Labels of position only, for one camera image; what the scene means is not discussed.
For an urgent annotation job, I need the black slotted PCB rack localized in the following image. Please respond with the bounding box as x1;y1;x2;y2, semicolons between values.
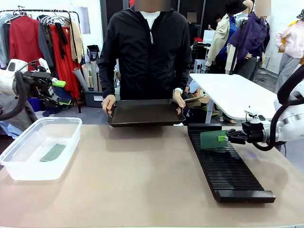
187;123;276;204

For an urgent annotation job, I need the person's right forearm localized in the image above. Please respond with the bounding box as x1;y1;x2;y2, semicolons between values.
96;57;119;97

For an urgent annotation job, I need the beige hanging garment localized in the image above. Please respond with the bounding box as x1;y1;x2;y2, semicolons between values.
70;20;84;64

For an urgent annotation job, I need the black plastic tray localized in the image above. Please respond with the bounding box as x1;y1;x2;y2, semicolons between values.
106;99;186;128

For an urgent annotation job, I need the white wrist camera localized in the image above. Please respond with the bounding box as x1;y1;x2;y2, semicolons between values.
244;109;266;124
38;58;52;73

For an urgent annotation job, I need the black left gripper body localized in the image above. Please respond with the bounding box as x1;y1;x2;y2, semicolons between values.
23;70;54;100

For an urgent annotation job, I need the black storage bin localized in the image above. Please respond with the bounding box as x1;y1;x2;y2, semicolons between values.
83;90;105;108

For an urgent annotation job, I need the black metal clothes rack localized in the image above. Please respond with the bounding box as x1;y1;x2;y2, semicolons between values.
0;9;83;114

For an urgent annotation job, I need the red hanging jacket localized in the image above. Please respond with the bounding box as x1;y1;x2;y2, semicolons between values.
9;15;47;72

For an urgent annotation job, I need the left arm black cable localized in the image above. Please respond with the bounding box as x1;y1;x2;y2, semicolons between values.
0;71;33;122

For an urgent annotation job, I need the red hanging dress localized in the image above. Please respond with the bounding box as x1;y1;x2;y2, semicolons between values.
49;23;81;99

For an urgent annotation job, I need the brown cardboard box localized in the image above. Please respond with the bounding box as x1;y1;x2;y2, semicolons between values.
184;95;207;109

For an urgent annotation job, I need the background person dark top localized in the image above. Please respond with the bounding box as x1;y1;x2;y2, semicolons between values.
208;13;223;30

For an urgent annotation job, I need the mannequin in beige coat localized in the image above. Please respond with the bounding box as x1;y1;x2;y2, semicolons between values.
205;0;247;74

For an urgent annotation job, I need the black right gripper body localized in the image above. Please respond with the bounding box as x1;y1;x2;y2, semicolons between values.
242;121;271;144

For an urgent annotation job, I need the tall grey paper roll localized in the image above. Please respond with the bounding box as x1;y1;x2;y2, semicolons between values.
90;60;98;92

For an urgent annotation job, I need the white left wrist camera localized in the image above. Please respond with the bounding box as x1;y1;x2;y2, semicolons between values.
38;58;52;73

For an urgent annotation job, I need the black chair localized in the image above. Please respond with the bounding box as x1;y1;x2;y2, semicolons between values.
86;44;100;64

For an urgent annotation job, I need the person's left hand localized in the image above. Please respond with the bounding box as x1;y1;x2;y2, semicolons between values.
172;92;186;114

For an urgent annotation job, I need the white computer case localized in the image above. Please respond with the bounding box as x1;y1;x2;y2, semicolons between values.
194;59;206;72

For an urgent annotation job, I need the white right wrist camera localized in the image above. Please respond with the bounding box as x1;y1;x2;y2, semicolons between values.
244;109;266;124

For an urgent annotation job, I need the mannequin in pink top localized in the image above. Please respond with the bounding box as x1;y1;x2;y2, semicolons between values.
274;9;304;93

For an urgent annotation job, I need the green PCB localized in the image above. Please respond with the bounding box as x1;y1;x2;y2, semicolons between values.
40;143;67;162
200;130;228;150

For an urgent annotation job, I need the mannequin in purple jacket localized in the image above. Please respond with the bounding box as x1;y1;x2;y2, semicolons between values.
228;0;271;81

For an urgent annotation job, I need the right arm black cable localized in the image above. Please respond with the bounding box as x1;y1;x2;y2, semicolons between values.
251;64;304;152

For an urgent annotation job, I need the leaning grey paper roll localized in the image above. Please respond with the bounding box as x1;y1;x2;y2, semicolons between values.
72;67;89;92

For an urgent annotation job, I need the clear plastic box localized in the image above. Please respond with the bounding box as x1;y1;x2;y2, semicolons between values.
0;117;83;181

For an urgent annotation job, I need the white side table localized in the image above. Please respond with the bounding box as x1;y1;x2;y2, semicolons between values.
189;73;278;124

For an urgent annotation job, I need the person in black jacket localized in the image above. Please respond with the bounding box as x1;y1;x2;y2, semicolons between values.
96;6;193;101

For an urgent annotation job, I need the person's right hand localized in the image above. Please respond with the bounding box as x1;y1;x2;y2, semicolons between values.
101;94;116;116

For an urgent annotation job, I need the cream paper roll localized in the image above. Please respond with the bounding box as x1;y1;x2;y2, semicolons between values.
81;63;91;88

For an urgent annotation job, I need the black tripod pole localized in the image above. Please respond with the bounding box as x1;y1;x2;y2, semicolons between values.
229;20;247;76

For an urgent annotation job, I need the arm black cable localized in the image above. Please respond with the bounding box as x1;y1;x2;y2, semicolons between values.
0;71;33;122
251;64;304;152

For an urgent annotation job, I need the person's left forearm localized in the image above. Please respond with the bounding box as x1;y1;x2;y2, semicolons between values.
174;54;193;90

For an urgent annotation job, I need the grey cloth pile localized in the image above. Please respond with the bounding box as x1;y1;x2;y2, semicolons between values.
0;91;38;136

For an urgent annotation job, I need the black hanging scarf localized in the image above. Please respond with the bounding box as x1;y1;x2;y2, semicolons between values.
55;22;68;60

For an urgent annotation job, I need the pale grey hanging garment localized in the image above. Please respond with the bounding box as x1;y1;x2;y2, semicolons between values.
0;14;11;68

